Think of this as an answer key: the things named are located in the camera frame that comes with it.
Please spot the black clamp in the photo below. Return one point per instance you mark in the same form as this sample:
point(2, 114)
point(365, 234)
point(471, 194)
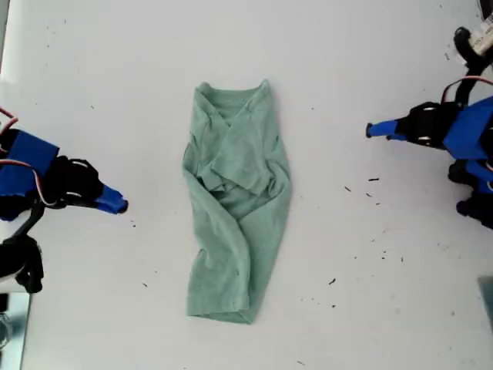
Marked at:
point(3, 302)

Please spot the black camera stalk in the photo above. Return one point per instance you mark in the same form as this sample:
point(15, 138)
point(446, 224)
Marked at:
point(29, 223)
point(468, 85)

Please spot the green t-shirt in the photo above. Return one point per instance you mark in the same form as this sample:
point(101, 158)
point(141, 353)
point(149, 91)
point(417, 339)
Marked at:
point(231, 154)

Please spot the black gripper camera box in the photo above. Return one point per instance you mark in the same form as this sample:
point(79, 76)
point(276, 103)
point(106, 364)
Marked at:
point(23, 266)
point(468, 42)

